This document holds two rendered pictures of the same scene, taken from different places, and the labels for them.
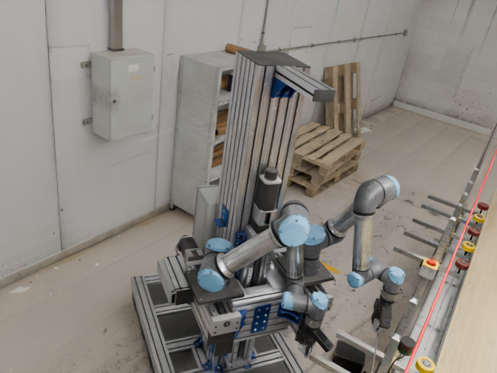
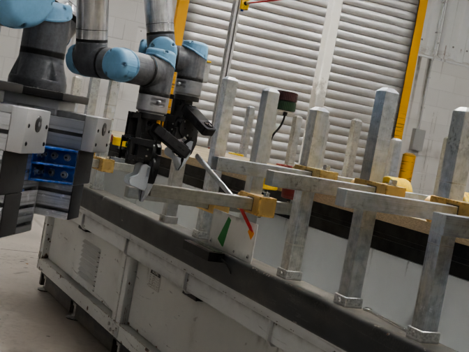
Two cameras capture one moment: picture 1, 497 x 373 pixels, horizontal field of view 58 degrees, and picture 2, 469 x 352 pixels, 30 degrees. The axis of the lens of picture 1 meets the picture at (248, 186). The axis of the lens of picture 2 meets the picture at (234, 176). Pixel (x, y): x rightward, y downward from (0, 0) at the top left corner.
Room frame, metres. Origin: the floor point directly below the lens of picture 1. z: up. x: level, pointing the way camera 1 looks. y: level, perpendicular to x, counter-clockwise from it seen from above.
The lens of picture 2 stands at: (0.14, 1.24, 1.03)
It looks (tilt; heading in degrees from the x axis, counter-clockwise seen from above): 3 degrees down; 304
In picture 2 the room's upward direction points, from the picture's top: 10 degrees clockwise
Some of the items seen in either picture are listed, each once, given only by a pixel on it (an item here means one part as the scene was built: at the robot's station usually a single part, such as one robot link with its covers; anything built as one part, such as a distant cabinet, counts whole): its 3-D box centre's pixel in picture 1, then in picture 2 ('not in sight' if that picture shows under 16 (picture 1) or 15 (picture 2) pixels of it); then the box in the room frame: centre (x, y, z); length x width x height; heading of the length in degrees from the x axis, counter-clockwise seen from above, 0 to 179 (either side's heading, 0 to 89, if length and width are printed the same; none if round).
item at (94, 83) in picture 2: (447, 233); (86, 131); (2.69, -1.41, 0.91); 0.04 x 0.04 x 0.48; 61
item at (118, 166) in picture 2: (426, 261); (91, 163); (2.46, -1.23, 0.80); 0.44 x 0.03 x 0.04; 61
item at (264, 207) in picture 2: not in sight; (255, 203); (1.35, -0.68, 0.85); 0.14 x 0.06 x 0.05; 151
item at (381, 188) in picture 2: not in sight; (375, 193); (0.91, -0.44, 0.95); 0.14 x 0.06 x 0.05; 151
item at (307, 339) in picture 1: (308, 331); (143, 137); (1.50, -0.37, 0.97); 0.09 x 0.08 x 0.12; 61
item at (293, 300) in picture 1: (294, 299); (123, 66); (1.52, -0.28, 1.12); 0.11 x 0.11 x 0.08; 88
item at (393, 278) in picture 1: (393, 280); (192, 61); (1.67, -0.73, 1.19); 0.09 x 0.08 x 0.11; 44
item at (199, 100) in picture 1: (222, 135); not in sight; (4.12, 0.32, 0.78); 0.90 x 0.45 x 1.55; 147
